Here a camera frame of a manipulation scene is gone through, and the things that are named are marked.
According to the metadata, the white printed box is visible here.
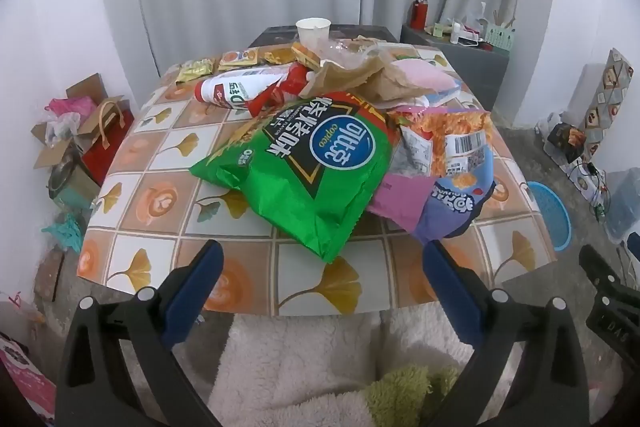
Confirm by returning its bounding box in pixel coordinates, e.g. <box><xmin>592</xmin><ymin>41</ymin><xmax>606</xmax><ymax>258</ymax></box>
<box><xmin>565</xmin><ymin>152</ymin><xmax>608</xmax><ymax>208</ymax></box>

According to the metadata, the patterned tall box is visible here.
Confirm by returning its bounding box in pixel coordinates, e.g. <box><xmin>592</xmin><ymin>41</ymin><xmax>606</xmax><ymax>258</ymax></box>
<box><xmin>582</xmin><ymin>48</ymin><xmax>635</xmax><ymax>148</ymax></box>

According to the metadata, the red gift bag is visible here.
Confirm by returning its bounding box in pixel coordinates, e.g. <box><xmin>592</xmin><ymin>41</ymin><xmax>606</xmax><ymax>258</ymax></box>
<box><xmin>82</xmin><ymin>99</ymin><xmax>136</xmax><ymax>185</ymax></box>

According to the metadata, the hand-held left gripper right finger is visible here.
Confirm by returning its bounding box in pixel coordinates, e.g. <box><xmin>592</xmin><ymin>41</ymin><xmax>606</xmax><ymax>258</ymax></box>
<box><xmin>422</xmin><ymin>239</ymin><xmax>591</xmax><ymax>427</ymax></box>

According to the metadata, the ginkgo patterned tablecloth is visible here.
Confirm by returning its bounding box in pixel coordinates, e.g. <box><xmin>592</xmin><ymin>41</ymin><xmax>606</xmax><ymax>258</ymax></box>
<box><xmin>76</xmin><ymin>42</ymin><xmax>558</xmax><ymax>315</ymax></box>

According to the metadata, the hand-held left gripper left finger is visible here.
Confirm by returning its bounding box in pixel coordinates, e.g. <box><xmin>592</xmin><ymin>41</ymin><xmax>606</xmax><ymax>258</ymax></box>
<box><xmin>55</xmin><ymin>239</ymin><xmax>224</xmax><ymax>427</ymax></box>

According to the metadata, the green chip bag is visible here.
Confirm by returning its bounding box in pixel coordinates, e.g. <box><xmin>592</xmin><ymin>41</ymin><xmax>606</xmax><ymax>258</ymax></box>
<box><xmin>190</xmin><ymin>91</ymin><xmax>403</xmax><ymax>264</ymax></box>

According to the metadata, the white paper cup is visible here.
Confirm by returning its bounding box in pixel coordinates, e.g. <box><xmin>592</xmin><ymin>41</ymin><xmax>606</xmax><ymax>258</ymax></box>
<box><xmin>296</xmin><ymin>18</ymin><xmax>332</xmax><ymax>52</ymax></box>

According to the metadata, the clear plastic bag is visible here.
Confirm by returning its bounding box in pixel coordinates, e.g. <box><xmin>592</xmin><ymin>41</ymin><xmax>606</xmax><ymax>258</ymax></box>
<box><xmin>315</xmin><ymin>36</ymin><xmax>381</xmax><ymax>68</ymax></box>

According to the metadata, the brown paper bag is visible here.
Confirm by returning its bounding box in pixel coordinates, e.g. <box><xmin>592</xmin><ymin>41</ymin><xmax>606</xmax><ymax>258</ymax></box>
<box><xmin>300</xmin><ymin>52</ymin><xmax>426</xmax><ymax>108</ymax></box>

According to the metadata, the crumpled pink bag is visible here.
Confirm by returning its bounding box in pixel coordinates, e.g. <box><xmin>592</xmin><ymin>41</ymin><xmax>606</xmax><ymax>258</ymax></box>
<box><xmin>45</xmin><ymin>97</ymin><xmax>98</xmax><ymax>124</ymax></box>

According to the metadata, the cardboard box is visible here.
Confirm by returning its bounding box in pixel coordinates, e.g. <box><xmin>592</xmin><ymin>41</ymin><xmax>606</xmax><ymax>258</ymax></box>
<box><xmin>32</xmin><ymin>74</ymin><xmax>126</xmax><ymax>170</ymax></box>

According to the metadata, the mint green organizer box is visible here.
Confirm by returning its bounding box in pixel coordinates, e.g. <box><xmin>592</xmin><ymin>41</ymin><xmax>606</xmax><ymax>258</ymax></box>
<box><xmin>482</xmin><ymin>19</ymin><xmax>516</xmax><ymax>52</ymax></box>

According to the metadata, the orange white snack packet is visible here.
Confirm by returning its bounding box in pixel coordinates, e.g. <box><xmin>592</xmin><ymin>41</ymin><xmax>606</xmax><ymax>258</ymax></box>
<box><xmin>217</xmin><ymin>48</ymin><xmax>261</xmax><ymax>70</ymax></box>

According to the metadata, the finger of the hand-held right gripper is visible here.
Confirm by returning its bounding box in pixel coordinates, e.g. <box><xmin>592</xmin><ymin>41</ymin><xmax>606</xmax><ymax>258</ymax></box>
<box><xmin>579</xmin><ymin>245</ymin><xmax>640</xmax><ymax>296</ymax></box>

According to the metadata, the purple orange snack bag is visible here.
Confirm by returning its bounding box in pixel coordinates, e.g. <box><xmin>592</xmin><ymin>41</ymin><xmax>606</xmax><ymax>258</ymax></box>
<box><xmin>390</xmin><ymin>107</ymin><xmax>496</xmax><ymax>245</ymax></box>

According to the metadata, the red plastic wrapper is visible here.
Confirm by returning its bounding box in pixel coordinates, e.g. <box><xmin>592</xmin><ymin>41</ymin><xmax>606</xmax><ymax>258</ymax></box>
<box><xmin>248</xmin><ymin>62</ymin><xmax>313</xmax><ymax>118</ymax></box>

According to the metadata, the yellow green snack packet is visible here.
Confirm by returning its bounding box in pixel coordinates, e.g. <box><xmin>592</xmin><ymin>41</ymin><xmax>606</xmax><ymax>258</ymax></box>
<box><xmin>175</xmin><ymin>58</ymin><xmax>216</xmax><ymax>85</ymax></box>

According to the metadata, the teal cloth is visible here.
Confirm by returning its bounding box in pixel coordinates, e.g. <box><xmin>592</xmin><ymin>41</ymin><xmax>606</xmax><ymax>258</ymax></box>
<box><xmin>42</xmin><ymin>212</ymin><xmax>83</xmax><ymax>253</ymax></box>

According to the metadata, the pink plastic bag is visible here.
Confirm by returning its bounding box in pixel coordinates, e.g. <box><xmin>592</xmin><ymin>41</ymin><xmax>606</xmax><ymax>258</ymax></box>
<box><xmin>390</xmin><ymin>57</ymin><xmax>463</xmax><ymax>98</ymax></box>

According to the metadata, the dark grey table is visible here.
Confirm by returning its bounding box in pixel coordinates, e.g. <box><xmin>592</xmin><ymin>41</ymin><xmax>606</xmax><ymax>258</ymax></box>
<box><xmin>250</xmin><ymin>25</ymin><xmax>401</xmax><ymax>48</ymax></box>

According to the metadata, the green fluffy cloth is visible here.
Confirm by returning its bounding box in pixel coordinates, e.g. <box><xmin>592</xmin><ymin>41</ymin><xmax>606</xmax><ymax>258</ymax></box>
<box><xmin>365</xmin><ymin>364</ymin><xmax>461</xmax><ymax>427</ymax></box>

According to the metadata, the black orange box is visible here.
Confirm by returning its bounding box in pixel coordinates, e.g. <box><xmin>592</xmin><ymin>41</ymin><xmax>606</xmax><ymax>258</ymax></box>
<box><xmin>547</xmin><ymin>123</ymin><xmax>586</xmax><ymax>162</ymax></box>

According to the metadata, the blue plastic basin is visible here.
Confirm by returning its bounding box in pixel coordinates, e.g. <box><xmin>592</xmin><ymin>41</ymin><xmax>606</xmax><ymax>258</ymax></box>
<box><xmin>525</xmin><ymin>181</ymin><xmax>572</xmax><ymax>253</ymax></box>

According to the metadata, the grey cabinet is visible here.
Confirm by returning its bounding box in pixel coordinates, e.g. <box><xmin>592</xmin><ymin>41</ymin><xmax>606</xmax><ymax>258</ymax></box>
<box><xmin>400</xmin><ymin>24</ymin><xmax>511</xmax><ymax>128</ymax></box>

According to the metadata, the pink printed bag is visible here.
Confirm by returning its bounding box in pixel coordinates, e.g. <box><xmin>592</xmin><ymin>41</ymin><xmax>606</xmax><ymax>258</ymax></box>
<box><xmin>0</xmin><ymin>332</ymin><xmax>56</xmax><ymax>418</ymax></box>

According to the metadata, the white bottle with red cap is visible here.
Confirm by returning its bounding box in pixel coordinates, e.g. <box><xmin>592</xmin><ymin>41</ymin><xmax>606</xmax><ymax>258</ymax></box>
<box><xmin>194</xmin><ymin>67</ymin><xmax>296</xmax><ymax>110</ymax></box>

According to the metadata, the pink wrapper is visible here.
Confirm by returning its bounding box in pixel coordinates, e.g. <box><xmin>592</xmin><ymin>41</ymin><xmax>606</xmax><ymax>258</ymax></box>
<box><xmin>367</xmin><ymin>174</ymin><xmax>436</xmax><ymax>233</ymax></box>

